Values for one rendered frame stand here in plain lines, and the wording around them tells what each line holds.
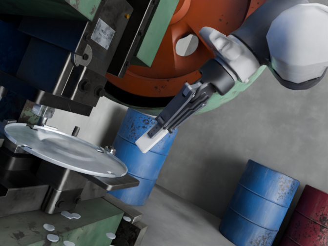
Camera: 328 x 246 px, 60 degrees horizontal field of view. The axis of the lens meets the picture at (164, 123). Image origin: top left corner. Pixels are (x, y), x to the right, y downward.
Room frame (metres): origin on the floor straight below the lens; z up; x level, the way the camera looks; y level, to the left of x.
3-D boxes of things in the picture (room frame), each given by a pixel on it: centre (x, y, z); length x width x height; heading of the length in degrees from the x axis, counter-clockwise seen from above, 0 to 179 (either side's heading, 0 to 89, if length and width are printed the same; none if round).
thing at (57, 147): (0.66, 0.18, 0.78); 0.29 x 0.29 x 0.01
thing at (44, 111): (0.71, 0.29, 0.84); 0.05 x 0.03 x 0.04; 158
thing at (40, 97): (0.71, 0.30, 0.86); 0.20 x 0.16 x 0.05; 158
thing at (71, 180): (0.65, 0.14, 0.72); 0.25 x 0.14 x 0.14; 68
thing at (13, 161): (0.71, 0.30, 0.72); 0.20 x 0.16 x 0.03; 158
